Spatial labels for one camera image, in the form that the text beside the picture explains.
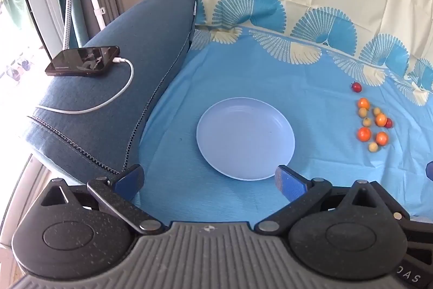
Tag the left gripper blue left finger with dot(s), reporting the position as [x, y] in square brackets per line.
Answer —
[128, 183]

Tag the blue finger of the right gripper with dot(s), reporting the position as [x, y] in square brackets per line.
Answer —
[429, 170]

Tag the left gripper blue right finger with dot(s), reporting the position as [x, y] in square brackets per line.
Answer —
[291, 184]

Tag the red cherry tomato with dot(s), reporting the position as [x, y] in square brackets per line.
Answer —
[357, 87]
[389, 123]

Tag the yellow-brown longan bottom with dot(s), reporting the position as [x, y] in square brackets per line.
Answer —
[373, 147]

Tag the light blue round plate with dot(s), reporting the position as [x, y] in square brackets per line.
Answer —
[245, 138]

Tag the blue sofa armrest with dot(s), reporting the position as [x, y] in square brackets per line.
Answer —
[86, 127]

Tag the black smartphone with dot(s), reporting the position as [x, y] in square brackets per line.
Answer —
[89, 61]

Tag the grey flexible phone stand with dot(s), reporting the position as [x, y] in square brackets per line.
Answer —
[67, 24]

